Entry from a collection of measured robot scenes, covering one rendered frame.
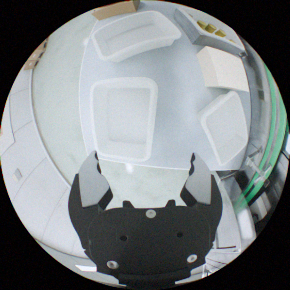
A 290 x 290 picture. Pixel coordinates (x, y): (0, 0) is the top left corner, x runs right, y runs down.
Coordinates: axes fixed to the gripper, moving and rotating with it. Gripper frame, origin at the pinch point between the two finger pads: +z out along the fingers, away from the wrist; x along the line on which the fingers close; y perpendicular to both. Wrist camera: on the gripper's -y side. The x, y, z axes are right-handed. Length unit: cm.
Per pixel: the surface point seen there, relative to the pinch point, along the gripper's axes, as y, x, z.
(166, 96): -7.5, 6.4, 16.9
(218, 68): -18.4, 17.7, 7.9
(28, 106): -53, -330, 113
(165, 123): 1.0, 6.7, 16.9
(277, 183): 10, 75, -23
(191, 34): -32.2, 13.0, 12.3
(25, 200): 137, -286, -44
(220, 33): -40.8, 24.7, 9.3
